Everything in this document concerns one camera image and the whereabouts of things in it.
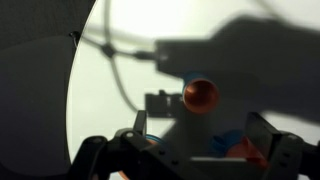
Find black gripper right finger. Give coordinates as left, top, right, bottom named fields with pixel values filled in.
left=245, top=112, right=282, bottom=159

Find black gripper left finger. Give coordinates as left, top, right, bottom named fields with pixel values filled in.
left=133, top=110, right=147, bottom=136

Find blue and orange cups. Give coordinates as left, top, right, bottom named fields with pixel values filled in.
left=182, top=73, right=219, bottom=114

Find orange and blue handled mug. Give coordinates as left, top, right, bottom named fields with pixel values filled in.
left=210, top=130, right=268, bottom=168

